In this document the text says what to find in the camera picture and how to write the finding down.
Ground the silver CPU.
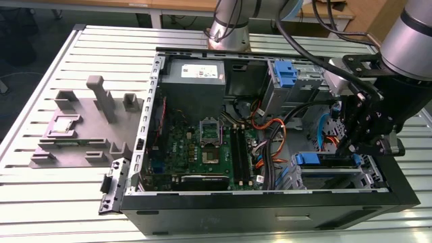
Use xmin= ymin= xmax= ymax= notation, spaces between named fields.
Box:
xmin=54 ymin=120 xmax=73 ymax=133

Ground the green motherboard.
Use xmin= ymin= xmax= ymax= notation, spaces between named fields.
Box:
xmin=141 ymin=118 xmax=262 ymax=192

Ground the CPU socket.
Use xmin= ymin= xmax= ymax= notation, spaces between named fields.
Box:
xmin=201 ymin=148 xmax=223 ymax=165

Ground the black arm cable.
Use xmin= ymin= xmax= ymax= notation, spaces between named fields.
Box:
xmin=274 ymin=0 xmax=385 ymax=102

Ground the hard disk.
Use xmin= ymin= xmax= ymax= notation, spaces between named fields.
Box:
xmin=275 ymin=151 xmax=363 ymax=190

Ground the metal optical drive cage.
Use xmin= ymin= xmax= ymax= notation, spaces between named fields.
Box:
xmin=262 ymin=59 xmax=338 ymax=119

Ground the long wooden desk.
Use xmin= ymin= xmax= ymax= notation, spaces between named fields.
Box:
xmin=42 ymin=0 xmax=218 ymax=29

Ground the grey parts rack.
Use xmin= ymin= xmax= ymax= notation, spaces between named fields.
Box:
xmin=27 ymin=75 xmax=146 ymax=170

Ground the brown wooden cabinet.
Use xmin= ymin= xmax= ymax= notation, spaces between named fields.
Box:
xmin=350 ymin=0 xmax=405 ymax=46

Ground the thick black cable bundle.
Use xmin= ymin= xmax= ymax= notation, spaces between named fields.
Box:
xmin=263 ymin=100 xmax=338 ymax=190

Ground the grey card retainer bracket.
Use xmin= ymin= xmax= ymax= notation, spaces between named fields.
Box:
xmin=97 ymin=156 xmax=131 ymax=216

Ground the black graphics card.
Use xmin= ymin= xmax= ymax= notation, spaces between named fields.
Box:
xmin=170 ymin=174 xmax=230 ymax=192

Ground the blue data wire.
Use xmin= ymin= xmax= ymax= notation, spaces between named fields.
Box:
xmin=317 ymin=102 xmax=342 ymax=152

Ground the metal socket cover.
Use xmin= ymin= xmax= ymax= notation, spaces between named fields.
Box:
xmin=198 ymin=117 xmax=223 ymax=148

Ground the green RAM stick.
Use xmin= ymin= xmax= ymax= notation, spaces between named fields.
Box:
xmin=53 ymin=140 xmax=90 ymax=148

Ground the blue drive latch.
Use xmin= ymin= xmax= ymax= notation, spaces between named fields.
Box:
xmin=274 ymin=60 xmax=298 ymax=88

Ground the orange power wire bundle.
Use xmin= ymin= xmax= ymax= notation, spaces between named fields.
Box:
xmin=250 ymin=98 xmax=289 ymax=169

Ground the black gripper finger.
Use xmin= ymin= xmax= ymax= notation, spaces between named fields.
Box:
xmin=353 ymin=100 xmax=405 ymax=157
xmin=334 ymin=96 xmax=362 ymax=157

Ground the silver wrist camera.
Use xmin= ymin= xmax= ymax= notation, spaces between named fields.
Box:
xmin=322 ymin=57 xmax=363 ymax=97

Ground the grey power supply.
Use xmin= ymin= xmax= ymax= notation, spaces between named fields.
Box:
xmin=157 ymin=59 xmax=226 ymax=119

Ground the metal disk bay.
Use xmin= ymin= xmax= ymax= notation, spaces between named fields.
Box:
xmin=275 ymin=151 xmax=385 ymax=190

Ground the black RAM slot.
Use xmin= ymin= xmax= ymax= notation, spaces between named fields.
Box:
xmin=230 ymin=124 xmax=243 ymax=185
xmin=238 ymin=124 xmax=253 ymax=185

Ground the thin red wire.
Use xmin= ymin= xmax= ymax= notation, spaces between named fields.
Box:
xmin=159 ymin=97 xmax=169 ymax=132

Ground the orange disk power wire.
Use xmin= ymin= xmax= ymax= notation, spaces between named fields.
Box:
xmin=322 ymin=135 xmax=342 ymax=148

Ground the small wooden desk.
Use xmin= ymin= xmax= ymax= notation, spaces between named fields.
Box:
xmin=299 ymin=0 xmax=357 ymax=38

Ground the black PC case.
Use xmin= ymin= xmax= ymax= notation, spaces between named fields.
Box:
xmin=119 ymin=46 xmax=421 ymax=235

